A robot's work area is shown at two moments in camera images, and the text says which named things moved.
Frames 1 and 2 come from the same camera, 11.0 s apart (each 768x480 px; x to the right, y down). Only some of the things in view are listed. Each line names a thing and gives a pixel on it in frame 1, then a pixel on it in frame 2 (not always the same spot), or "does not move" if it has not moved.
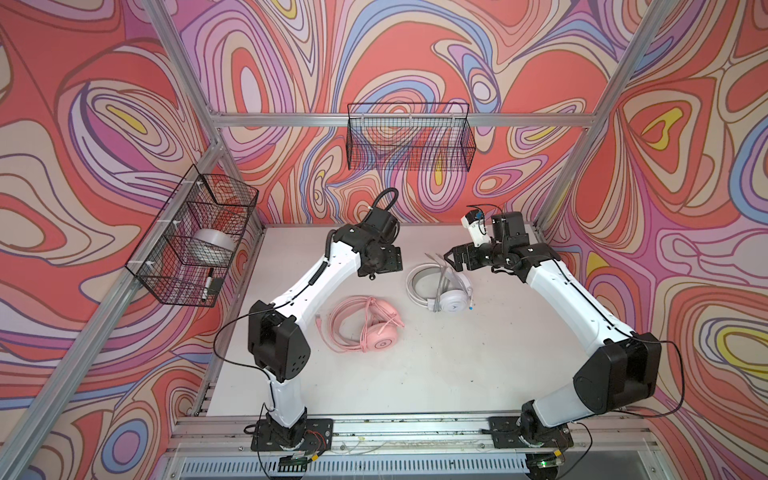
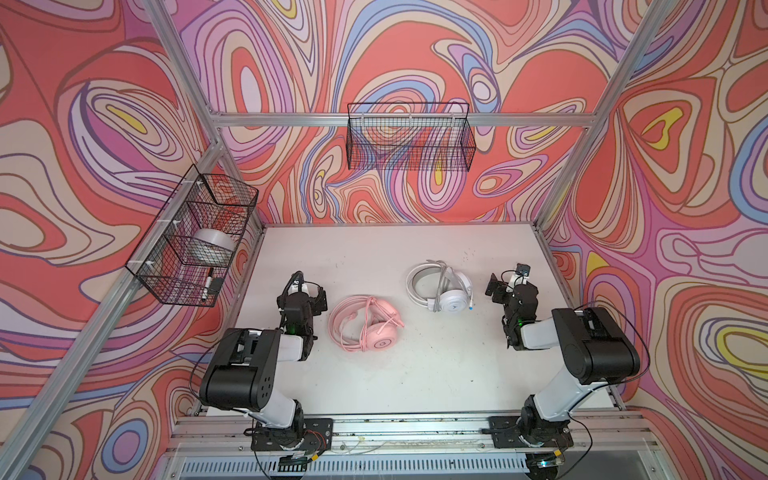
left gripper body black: [386, 260] to [312, 308]
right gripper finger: [465, 253] to [496, 289]
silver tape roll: [212, 244] does not move
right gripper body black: [490, 253] to [507, 311]
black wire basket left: [187, 251] does not move
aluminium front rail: [227, 433] does not move
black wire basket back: [410, 137] does not move
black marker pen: [208, 283] does not move
